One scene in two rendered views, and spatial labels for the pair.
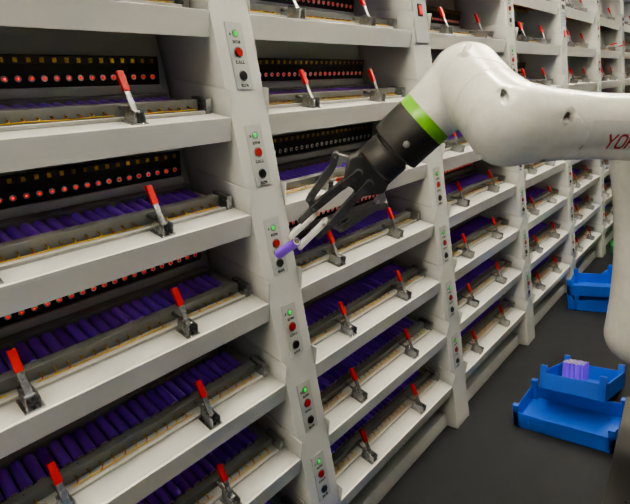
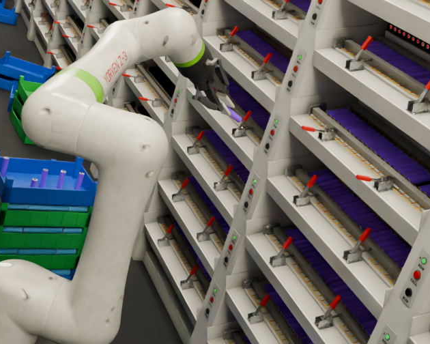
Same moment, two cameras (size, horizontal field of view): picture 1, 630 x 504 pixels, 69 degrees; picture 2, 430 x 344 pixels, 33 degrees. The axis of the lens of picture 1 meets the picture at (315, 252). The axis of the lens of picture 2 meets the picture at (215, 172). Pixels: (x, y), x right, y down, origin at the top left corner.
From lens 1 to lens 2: 2.35 m
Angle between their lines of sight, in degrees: 99
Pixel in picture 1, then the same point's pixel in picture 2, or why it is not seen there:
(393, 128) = not seen: hidden behind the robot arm
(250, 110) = (307, 40)
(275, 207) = (284, 111)
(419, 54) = not seen: outside the picture
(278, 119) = (319, 58)
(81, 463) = (211, 149)
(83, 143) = (256, 15)
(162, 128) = (275, 24)
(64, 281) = (227, 65)
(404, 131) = not seen: hidden behind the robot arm
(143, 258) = (242, 80)
